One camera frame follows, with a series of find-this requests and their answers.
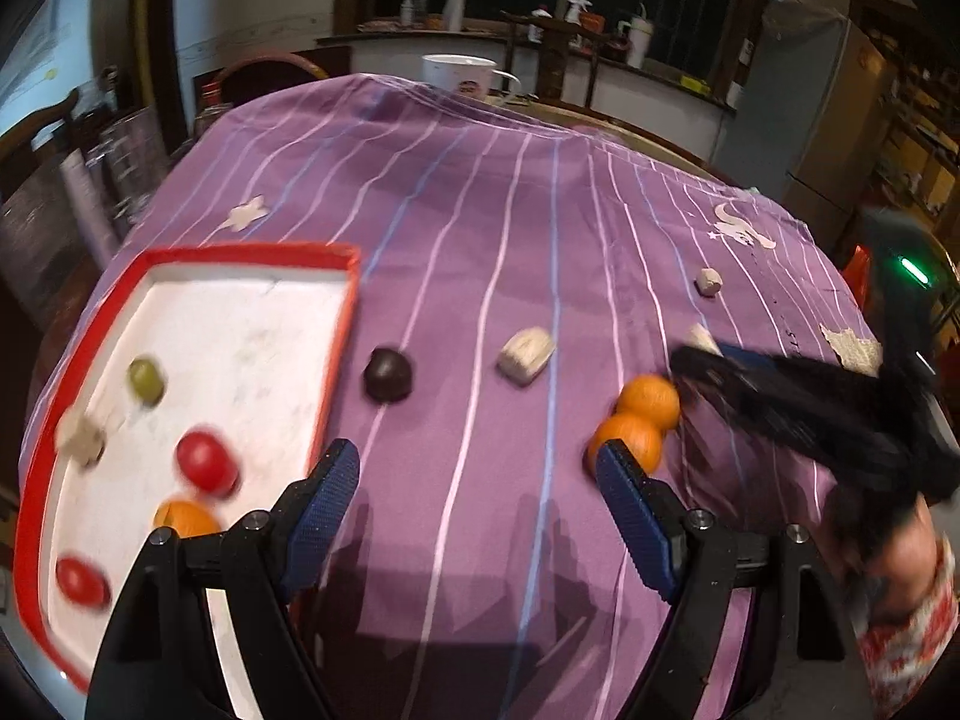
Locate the large sugarcane piece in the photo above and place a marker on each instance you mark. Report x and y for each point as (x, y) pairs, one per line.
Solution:
(527, 355)
(82, 439)

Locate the large orange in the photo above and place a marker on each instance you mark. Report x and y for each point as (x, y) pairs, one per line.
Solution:
(649, 399)
(628, 442)

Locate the red plum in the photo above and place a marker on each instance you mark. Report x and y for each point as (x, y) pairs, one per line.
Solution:
(204, 463)
(81, 581)

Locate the dark wooden armchair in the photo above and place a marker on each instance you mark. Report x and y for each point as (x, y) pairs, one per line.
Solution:
(41, 195)

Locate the dark purple plum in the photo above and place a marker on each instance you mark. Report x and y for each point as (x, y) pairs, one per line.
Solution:
(388, 373)

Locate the white tumbler with lid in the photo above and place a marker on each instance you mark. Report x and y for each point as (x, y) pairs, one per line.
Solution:
(637, 34)

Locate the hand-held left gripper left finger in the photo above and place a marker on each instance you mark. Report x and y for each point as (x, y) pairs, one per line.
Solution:
(322, 525)

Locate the yellow box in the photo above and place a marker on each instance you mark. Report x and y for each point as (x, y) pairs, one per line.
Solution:
(694, 82)

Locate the green plum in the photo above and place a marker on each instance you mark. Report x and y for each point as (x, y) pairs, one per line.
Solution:
(146, 380)

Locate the beige crochet cloth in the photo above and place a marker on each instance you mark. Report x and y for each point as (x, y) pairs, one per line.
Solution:
(851, 345)

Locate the small clear bottle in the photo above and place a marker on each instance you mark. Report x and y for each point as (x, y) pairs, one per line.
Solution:
(409, 9)

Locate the white spray bottle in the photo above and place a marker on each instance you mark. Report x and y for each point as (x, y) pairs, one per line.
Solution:
(576, 11)

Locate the white cartoon-print mug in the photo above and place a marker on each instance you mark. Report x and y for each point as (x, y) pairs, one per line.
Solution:
(457, 75)

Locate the purple striped tablecloth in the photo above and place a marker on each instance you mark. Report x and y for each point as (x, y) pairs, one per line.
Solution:
(487, 202)

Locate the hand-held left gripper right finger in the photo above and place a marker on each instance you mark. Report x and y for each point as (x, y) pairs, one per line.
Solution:
(637, 525)

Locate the dark wooden chair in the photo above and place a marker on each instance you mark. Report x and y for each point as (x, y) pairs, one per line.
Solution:
(555, 52)

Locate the person's right forearm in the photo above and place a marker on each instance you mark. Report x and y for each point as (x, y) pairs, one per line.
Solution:
(904, 577)

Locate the red-rimmed white tray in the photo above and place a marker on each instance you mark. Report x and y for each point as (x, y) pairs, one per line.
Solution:
(255, 360)

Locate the small sugarcane piece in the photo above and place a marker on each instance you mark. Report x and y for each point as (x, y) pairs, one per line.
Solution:
(709, 281)
(701, 335)

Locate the orange plastic item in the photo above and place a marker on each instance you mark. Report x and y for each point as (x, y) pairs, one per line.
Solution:
(859, 270)

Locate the clear glass mug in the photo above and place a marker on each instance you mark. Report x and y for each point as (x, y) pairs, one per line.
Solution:
(135, 157)

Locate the small orange with stem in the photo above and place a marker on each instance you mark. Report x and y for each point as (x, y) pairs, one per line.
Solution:
(186, 519)

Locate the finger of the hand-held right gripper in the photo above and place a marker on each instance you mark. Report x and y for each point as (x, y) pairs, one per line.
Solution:
(750, 357)
(765, 409)

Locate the silver refrigerator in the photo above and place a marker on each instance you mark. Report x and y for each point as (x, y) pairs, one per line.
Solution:
(817, 127)

